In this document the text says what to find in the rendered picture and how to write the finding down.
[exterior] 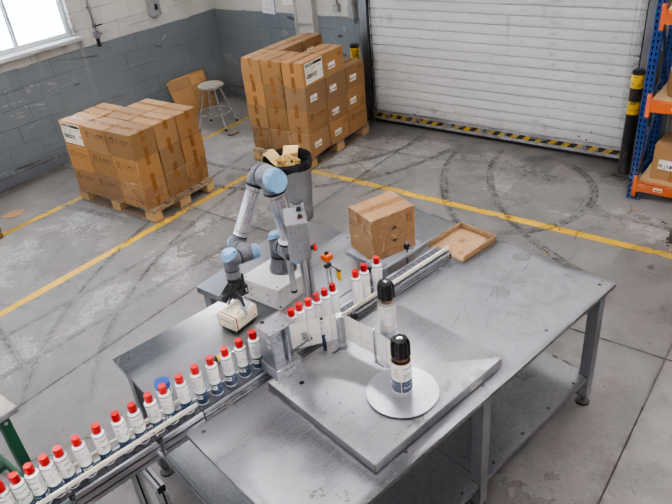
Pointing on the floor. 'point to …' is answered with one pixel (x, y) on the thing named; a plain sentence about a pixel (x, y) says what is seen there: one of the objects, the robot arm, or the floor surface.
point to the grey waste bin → (299, 189)
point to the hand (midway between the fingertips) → (236, 311)
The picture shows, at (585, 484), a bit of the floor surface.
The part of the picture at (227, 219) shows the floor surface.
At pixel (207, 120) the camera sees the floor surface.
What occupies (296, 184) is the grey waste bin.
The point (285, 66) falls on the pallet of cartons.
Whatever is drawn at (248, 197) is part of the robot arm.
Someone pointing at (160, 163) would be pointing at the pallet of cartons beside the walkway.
